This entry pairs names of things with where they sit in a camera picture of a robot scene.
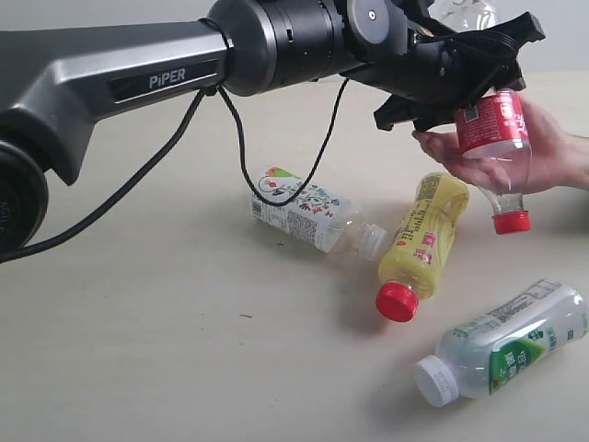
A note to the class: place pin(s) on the clear cola bottle red label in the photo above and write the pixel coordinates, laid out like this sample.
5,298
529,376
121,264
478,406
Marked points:
493,139

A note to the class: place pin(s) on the clear bottle floral white label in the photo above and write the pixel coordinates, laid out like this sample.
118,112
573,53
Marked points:
328,221

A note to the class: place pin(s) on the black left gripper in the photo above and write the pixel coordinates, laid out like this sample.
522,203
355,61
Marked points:
434,71

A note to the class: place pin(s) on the clear bottle green white label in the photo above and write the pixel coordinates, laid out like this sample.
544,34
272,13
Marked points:
480,356

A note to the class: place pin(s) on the person's open hand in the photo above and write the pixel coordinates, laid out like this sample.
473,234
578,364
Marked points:
557,158

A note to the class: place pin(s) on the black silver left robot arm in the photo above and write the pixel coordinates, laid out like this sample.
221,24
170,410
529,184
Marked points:
57,84

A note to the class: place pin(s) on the person's bare forearm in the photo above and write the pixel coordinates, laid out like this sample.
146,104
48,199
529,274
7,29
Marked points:
577,161

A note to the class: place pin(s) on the yellow bottle red cap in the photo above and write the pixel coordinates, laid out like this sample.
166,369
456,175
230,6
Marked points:
410,270

